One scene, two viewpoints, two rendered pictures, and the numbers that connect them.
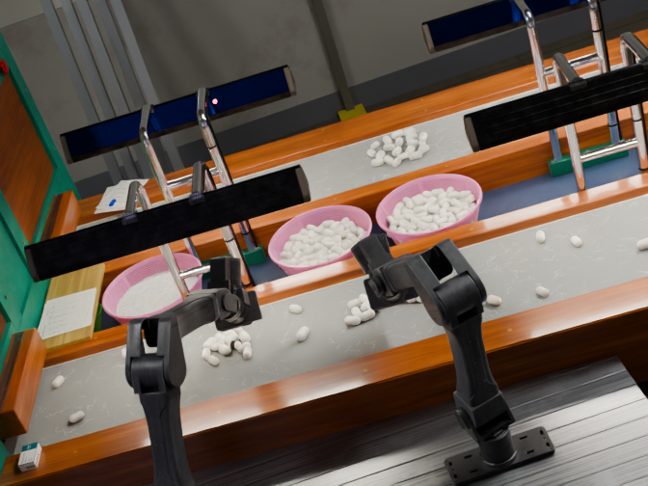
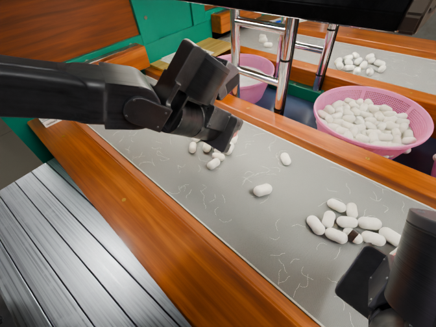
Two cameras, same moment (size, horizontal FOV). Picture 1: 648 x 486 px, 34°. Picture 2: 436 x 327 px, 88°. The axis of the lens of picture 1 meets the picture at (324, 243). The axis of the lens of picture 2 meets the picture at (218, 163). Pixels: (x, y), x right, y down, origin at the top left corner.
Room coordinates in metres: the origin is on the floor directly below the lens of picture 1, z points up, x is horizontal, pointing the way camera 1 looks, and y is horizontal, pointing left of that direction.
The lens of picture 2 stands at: (1.68, 0.00, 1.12)
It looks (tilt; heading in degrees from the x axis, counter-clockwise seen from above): 47 degrees down; 42
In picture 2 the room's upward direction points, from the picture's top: 6 degrees counter-clockwise
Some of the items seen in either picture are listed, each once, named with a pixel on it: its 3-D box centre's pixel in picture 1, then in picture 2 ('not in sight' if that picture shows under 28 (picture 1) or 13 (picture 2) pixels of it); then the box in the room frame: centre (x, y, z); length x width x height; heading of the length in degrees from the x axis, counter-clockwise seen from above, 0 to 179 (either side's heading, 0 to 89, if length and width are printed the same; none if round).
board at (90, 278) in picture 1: (70, 307); (194, 54); (2.35, 0.66, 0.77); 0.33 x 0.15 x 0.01; 174
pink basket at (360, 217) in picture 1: (324, 250); (361, 126); (2.28, 0.00, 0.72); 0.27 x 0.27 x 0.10
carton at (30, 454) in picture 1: (30, 456); (52, 117); (1.80, 0.73, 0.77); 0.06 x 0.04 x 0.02; 174
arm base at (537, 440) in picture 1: (495, 443); not in sight; (1.46, -0.18, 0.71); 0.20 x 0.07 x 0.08; 90
